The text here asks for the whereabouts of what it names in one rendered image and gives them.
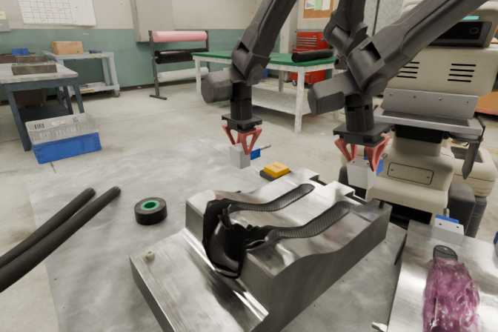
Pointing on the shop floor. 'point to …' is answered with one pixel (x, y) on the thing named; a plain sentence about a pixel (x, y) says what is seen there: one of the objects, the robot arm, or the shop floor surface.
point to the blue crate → (66, 147)
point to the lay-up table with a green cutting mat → (301, 64)
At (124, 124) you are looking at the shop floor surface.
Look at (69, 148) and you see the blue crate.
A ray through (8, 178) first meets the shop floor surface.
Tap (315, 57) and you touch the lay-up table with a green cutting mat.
